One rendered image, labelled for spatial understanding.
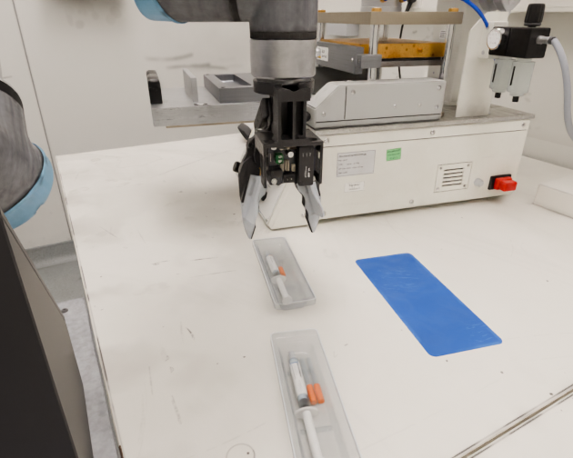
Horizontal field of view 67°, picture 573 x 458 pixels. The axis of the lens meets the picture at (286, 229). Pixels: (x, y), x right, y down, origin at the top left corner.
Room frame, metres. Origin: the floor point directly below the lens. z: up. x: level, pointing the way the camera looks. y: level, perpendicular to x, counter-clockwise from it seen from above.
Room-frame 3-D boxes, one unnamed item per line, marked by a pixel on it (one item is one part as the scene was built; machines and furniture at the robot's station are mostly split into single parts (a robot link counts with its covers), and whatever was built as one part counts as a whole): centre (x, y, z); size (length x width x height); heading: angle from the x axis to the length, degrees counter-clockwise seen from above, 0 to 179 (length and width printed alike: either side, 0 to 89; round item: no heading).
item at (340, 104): (0.80, -0.15, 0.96); 0.26 x 0.05 x 0.07; 107
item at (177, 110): (0.86, 0.11, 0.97); 0.30 x 0.22 x 0.08; 107
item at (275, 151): (0.52, 0.00, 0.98); 0.09 x 0.08 x 0.12; 13
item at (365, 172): (0.93, -0.18, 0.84); 0.53 x 0.37 x 0.17; 107
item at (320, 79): (1.06, -0.08, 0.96); 0.25 x 0.05 x 0.07; 107
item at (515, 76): (0.78, -0.37, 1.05); 0.15 x 0.05 x 0.15; 17
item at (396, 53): (0.94, -0.19, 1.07); 0.22 x 0.17 x 0.10; 17
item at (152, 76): (0.82, 0.24, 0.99); 0.15 x 0.02 x 0.04; 17
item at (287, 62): (0.53, 0.00, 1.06); 0.08 x 0.08 x 0.05
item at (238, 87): (0.87, 0.06, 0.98); 0.20 x 0.17 x 0.03; 17
